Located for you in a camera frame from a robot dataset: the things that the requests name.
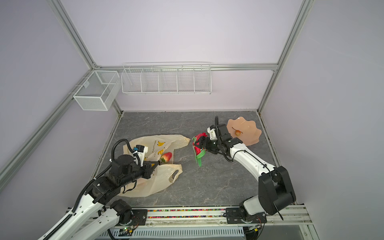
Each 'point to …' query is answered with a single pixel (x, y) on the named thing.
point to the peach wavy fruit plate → (249, 133)
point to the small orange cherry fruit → (237, 132)
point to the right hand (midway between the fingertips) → (200, 146)
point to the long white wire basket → (170, 78)
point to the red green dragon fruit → (198, 151)
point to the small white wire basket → (98, 90)
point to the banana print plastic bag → (165, 173)
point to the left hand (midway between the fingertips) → (157, 165)
